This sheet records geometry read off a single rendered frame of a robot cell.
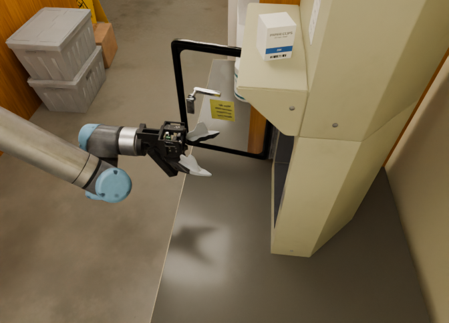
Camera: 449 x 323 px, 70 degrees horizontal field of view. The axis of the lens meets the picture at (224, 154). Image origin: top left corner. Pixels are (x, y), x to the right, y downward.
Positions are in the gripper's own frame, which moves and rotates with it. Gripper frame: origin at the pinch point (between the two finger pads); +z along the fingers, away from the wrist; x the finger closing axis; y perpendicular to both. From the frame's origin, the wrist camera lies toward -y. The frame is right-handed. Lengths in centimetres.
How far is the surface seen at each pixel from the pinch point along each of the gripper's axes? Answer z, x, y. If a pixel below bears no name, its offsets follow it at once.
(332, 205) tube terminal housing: 27.9, -13.5, 1.5
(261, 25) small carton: 8.4, -3.2, 36.8
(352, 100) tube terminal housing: 23.6, -13.7, 30.6
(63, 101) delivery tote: -148, 141, -107
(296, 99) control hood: 15.1, -13.8, 30.1
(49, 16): -160, 181, -54
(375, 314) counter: 44, -27, -25
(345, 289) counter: 37.1, -21.4, -25.2
